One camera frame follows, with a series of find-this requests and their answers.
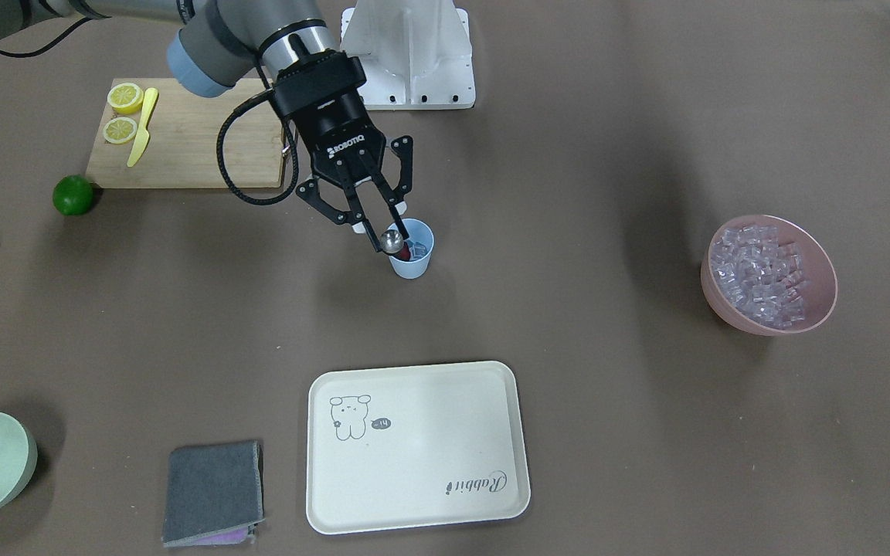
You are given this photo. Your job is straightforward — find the lemon slice upper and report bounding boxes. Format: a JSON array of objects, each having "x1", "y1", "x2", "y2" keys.
[{"x1": 107, "y1": 82, "x2": 144, "y2": 116}]

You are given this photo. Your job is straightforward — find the cream rabbit tray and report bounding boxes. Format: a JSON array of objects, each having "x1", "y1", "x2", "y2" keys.
[{"x1": 306, "y1": 361, "x2": 532, "y2": 535}]

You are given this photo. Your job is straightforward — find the steel muddler black tip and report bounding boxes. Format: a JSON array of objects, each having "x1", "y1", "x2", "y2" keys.
[{"x1": 380, "y1": 229, "x2": 409, "y2": 258}]

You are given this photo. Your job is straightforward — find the lemon slice lower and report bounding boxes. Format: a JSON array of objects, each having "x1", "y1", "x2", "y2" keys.
[{"x1": 101, "y1": 117, "x2": 138, "y2": 145}]

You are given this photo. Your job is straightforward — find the pink bowl of ice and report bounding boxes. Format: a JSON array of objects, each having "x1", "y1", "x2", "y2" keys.
[{"x1": 700, "y1": 215, "x2": 838, "y2": 337}]

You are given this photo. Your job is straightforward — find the green lime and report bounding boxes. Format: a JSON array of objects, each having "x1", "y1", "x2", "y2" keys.
[{"x1": 52, "y1": 174, "x2": 96, "y2": 217}]

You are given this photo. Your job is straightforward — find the folded grey cloth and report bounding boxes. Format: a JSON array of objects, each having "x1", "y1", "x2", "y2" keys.
[{"x1": 161, "y1": 440, "x2": 264, "y2": 549}]

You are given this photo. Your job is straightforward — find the lemon slice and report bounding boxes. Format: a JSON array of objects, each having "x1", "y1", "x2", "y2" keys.
[
  {"x1": 101, "y1": 117, "x2": 138, "y2": 145},
  {"x1": 107, "y1": 82, "x2": 144, "y2": 116}
]

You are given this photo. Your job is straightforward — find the light blue plastic cup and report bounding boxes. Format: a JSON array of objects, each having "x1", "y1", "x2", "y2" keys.
[{"x1": 388, "y1": 218, "x2": 436, "y2": 280}]

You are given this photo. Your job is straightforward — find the yellow plastic knife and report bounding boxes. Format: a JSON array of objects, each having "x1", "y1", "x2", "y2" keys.
[{"x1": 126, "y1": 87, "x2": 159, "y2": 168}]

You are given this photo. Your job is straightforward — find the wooden cutting board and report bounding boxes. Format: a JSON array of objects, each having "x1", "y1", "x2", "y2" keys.
[{"x1": 84, "y1": 77, "x2": 287, "y2": 195}]

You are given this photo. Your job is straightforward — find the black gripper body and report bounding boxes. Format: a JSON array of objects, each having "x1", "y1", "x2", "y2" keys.
[{"x1": 274, "y1": 50, "x2": 386, "y2": 185}]

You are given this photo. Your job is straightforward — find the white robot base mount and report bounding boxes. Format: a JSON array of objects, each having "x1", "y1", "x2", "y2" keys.
[{"x1": 340, "y1": 1, "x2": 477, "y2": 110}]

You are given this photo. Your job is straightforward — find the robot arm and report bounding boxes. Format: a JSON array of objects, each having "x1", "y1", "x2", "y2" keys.
[{"x1": 0, "y1": 1, "x2": 413, "y2": 258}]

